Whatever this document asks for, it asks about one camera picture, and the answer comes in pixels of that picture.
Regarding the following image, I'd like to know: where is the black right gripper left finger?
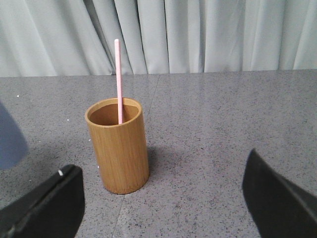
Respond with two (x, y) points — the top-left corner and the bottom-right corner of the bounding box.
(0, 165), (85, 238)

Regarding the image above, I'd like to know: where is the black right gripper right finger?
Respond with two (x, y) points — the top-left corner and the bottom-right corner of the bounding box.
(242, 149), (317, 238)

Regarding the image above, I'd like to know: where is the blue plastic cup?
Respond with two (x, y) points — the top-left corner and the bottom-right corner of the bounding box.
(0, 103), (28, 170)

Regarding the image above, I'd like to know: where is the pink chopstick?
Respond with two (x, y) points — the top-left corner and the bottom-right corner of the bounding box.
(114, 39), (123, 124)

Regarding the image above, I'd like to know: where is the bamboo cylinder holder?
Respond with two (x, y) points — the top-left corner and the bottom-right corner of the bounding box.
(85, 98), (150, 194)

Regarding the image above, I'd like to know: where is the white curtain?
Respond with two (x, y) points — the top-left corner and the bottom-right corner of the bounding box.
(0, 0), (317, 77)

